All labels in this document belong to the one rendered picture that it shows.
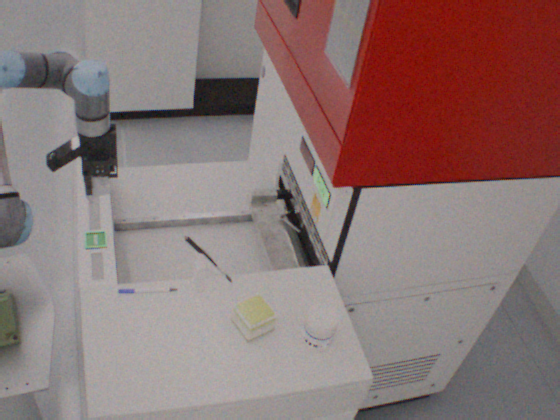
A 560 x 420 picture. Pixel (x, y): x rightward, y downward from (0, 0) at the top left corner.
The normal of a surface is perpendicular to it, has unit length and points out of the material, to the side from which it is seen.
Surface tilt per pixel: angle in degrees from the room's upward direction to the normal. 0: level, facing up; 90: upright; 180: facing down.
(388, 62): 90
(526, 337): 0
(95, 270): 0
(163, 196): 0
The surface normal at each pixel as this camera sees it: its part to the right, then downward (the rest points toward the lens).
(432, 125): 0.26, 0.68
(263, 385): 0.15, -0.73
